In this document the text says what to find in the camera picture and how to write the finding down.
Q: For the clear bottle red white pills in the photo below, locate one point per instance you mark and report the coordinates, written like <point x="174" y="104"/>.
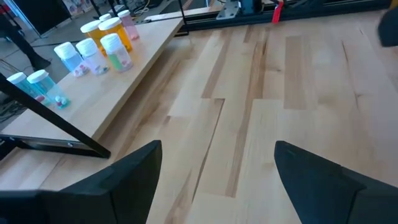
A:
<point x="70" y="59"/>

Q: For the clear bottle green label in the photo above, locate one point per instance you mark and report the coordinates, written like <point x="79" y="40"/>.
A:
<point x="116" y="53"/>

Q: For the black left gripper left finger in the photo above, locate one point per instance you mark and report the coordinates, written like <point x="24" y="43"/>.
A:
<point x="109" y="199"/>

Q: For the floral patterned panel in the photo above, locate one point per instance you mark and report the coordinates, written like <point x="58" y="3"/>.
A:
<point x="76" y="6"/>

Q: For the silver metal bracket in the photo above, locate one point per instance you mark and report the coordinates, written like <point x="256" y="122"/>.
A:
<point x="230" y="11"/>

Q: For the teal medicine bottle white cap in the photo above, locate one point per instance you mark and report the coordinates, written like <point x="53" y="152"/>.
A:
<point x="23" y="87"/>

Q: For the wooden shelf board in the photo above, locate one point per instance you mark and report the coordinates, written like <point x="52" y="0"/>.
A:
<point x="102" y="93"/>

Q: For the teal bottle red capsule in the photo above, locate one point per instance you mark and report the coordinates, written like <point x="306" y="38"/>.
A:
<point x="46" y="87"/>

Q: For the person's leg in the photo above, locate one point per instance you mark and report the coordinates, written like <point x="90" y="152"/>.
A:
<point x="25" y="46"/>

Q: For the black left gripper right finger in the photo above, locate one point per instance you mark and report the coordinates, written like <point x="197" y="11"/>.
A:
<point x="326" y="199"/>

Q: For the black partition panel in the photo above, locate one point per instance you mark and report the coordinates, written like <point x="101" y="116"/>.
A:
<point x="40" y="14"/>

